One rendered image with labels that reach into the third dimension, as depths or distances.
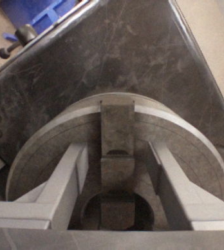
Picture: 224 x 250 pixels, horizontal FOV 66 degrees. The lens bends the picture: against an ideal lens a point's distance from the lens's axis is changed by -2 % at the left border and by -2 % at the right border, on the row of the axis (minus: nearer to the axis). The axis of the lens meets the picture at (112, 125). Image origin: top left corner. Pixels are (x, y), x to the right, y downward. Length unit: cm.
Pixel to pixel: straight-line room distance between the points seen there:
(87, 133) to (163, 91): 24
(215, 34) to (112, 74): 387
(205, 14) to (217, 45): 62
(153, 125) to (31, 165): 12
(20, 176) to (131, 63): 27
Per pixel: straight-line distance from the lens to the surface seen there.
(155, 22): 37
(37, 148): 18
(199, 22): 408
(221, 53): 421
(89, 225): 22
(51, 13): 343
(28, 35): 48
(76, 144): 15
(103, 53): 36
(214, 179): 21
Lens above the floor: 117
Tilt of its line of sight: 10 degrees down
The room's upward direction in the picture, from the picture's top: 58 degrees clockwise
